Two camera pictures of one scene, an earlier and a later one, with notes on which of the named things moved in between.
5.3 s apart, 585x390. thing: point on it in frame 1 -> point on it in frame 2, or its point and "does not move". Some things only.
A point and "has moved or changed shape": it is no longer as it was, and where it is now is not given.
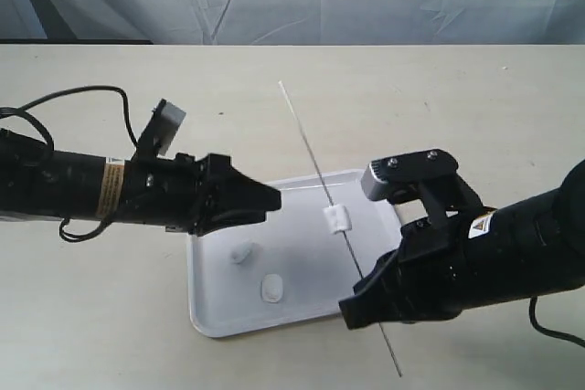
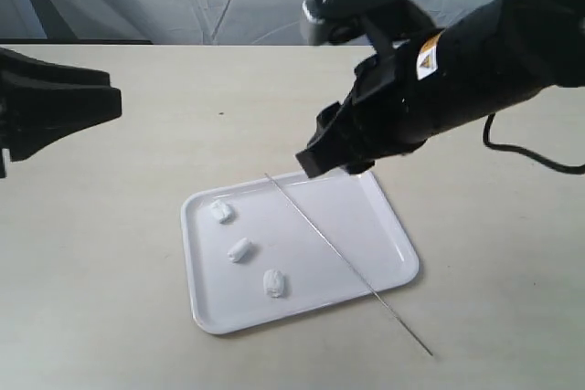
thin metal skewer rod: (344, 237) -> (344, 258)
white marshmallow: (337, 218) has moved or changed shape
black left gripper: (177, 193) -> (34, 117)
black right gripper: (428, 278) -> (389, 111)
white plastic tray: (294, 267) does not move
